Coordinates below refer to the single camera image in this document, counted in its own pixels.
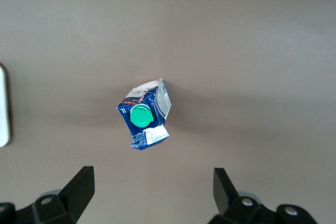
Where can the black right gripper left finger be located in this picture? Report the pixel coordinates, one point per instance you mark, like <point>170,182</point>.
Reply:
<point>76,195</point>

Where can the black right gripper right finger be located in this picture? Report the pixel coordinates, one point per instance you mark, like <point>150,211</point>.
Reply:
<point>231,208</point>

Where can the blue milk carton green cap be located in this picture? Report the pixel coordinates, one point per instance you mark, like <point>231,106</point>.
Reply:
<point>140,115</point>

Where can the white tray with bunny print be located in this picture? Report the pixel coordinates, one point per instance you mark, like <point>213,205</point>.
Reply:
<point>3,108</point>

